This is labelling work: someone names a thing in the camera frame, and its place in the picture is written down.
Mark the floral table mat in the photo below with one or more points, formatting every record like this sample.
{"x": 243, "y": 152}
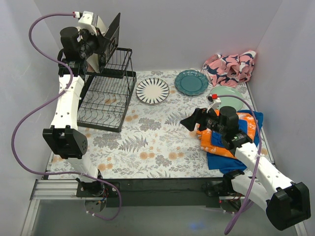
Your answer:
{"x": 152, "y": 142}

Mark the orange white cloth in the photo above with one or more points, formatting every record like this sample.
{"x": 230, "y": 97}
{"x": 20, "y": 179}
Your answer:
{"x": 210, "y": 141}

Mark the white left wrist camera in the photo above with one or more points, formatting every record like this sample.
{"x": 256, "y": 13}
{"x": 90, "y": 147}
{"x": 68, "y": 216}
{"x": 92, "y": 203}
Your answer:
{"x": 87, "y": 20}

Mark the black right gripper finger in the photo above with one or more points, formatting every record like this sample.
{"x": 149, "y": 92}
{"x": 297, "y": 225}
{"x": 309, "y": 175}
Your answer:
{"x": 189, "y": 123}
{"x": 199, "y": 113}

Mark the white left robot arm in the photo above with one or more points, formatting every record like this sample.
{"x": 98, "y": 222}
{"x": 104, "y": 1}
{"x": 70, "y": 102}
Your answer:
{"x": 63, "y": 136}

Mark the teal scalloped plate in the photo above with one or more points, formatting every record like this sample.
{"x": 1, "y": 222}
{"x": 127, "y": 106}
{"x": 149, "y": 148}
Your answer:
{"x": 191, "y": 82}

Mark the white black rimmed square plate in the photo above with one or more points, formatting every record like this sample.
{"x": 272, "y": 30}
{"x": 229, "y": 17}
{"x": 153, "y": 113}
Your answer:
{"x": 93, "y": 61}

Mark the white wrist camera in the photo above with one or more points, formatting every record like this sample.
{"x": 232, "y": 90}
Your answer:
{"x": 87, "y": 20}
{"x": 214, "y": 101}

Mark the black wire dish rack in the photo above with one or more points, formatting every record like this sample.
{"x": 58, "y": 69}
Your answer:
{"x": 106, "y": 96}

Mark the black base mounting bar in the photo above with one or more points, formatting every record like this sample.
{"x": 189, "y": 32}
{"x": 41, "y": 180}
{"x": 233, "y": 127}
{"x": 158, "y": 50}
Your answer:
{"x": 153, "y": 192}

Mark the pink navy patterned cloth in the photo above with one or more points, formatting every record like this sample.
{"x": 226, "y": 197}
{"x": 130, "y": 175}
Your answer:
{"x": 230, "y": 70}

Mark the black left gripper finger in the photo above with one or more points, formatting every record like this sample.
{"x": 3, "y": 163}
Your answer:
{"x": 102, "y": 40}
{"x": 102, "y": 59}

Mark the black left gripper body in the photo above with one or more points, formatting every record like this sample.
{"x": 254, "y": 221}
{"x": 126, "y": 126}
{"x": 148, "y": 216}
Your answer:
{"x": 104, "y": 45}

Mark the white blue striped plate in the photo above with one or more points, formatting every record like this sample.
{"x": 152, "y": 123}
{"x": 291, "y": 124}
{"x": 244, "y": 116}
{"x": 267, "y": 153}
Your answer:
{"x": 152, "y": 91}

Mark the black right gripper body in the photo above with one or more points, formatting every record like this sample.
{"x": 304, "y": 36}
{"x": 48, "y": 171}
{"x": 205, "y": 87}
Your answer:
{"x": 201, "y": 120}

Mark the blue cloth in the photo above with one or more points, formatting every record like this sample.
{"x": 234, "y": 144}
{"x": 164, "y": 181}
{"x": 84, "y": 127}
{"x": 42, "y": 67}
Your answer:
{"x": 225, "y": 164}

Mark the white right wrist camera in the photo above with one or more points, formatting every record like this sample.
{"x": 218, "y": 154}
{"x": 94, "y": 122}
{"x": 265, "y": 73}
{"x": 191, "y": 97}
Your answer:
{"x": 214, "y": 101}

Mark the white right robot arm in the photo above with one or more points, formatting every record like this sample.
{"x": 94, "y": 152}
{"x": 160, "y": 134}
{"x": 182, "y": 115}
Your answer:
{"x": 285, "y": 202}

